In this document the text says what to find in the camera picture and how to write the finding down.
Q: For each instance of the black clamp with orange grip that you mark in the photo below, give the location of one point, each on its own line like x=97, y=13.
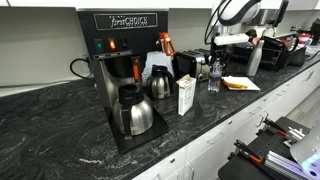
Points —
x=275, y=127
x=248, y=153

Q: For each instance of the silver metal water bottle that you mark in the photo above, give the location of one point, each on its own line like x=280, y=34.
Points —
x=255, y=58

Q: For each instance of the clear glass bottle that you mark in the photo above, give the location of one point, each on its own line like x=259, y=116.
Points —
x=214, y=81

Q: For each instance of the aluminium extrusion rail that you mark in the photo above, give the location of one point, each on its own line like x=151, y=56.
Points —
x=283, y=163

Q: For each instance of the steel carafe with black funnel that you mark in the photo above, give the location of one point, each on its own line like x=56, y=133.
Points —
x=136, y=113

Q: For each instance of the white square plate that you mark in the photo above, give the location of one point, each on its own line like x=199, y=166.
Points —
x=248, y=85

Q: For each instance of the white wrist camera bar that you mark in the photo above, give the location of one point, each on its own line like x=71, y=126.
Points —
x=231, y=39

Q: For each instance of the red object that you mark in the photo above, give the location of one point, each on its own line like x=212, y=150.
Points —
x=304, y=38

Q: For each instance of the white base cabinet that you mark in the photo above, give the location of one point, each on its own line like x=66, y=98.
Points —
x=233, y=133

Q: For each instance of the black mounting platform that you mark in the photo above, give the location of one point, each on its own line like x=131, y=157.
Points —
x=240, y=170

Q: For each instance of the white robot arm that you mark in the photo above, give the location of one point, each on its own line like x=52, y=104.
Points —
x=238, y=11

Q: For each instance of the white device with purple light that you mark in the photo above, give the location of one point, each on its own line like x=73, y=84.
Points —
x=308, y=153

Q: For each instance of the steel carafe with black lid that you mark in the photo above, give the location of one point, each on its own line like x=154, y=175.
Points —
x=159, y=85

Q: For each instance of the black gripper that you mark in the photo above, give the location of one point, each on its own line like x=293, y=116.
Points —
x=220, y=50

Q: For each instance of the black steel coffee machine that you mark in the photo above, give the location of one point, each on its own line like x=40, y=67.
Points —
x=130, y=36

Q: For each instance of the thick bread slice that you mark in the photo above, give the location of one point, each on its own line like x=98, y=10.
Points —
x=235, y=84

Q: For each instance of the steel four-slot toaster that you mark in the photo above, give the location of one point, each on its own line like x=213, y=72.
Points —
x=193, y=65

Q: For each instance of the white carton box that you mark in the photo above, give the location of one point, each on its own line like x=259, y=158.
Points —
x=186, y=96

